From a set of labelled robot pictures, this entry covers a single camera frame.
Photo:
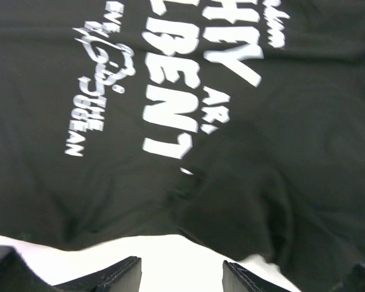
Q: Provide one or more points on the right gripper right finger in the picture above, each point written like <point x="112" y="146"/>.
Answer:
<point x="238" y="278"/>

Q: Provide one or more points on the black printed t shirt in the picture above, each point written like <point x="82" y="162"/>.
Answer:
<point x="239" y="125"/>

